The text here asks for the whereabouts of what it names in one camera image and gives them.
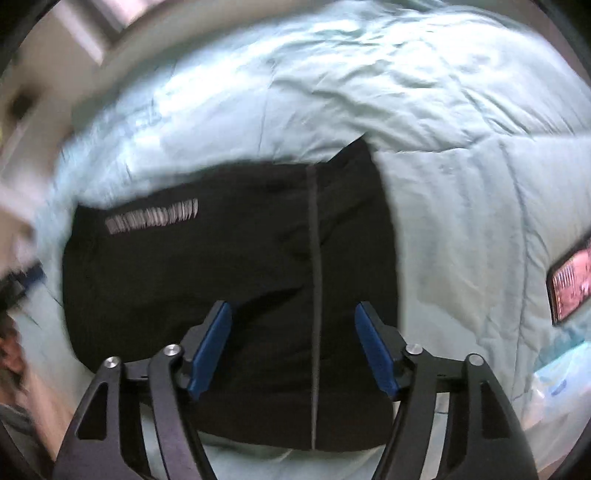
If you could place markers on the window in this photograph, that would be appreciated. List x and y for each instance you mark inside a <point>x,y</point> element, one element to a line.
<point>111,20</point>

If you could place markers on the blue plastic bag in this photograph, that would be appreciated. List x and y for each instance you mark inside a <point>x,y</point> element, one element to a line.
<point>559,386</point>

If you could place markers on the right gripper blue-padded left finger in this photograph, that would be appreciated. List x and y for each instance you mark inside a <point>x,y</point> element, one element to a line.
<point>103,440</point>

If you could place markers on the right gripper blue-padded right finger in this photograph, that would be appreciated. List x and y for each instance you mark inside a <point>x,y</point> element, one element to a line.
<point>484,438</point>

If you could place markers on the black jacket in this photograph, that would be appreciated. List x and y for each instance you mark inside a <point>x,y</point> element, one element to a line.
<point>292,248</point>

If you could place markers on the smartphone with lit screen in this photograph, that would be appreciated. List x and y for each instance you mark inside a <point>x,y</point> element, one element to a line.
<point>568,282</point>

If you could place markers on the left hand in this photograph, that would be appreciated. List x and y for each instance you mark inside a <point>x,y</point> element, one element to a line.
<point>13,363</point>

